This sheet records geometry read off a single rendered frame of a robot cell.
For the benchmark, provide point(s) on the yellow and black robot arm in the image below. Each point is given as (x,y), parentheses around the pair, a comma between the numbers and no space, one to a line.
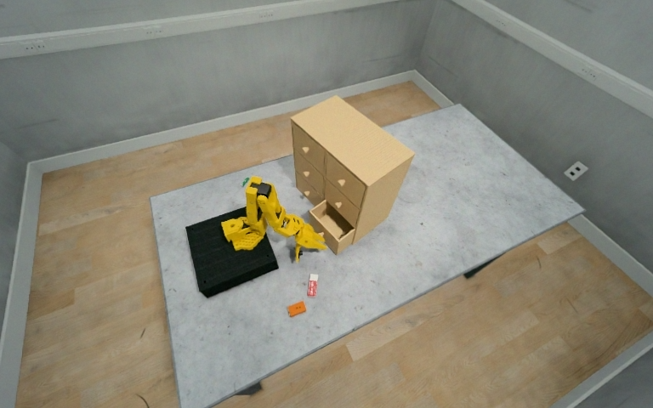
(258,194)

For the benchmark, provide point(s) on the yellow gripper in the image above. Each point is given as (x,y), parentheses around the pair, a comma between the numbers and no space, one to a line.
(307,238)

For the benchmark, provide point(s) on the red and white eraser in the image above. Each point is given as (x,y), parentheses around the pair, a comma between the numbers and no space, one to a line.
(312,286)

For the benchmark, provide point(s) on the tan wooden chest of drawers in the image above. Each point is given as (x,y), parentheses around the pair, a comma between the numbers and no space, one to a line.
(377,159)

